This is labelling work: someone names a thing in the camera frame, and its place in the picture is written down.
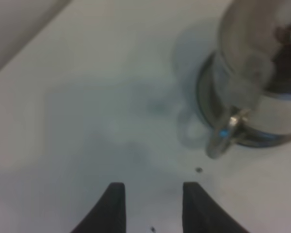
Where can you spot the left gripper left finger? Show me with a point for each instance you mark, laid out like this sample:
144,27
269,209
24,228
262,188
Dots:
109,213

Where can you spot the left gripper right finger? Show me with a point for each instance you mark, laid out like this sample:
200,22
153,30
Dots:
201,214

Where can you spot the stainless steel teapot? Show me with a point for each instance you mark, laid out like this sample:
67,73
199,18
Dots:
251,71

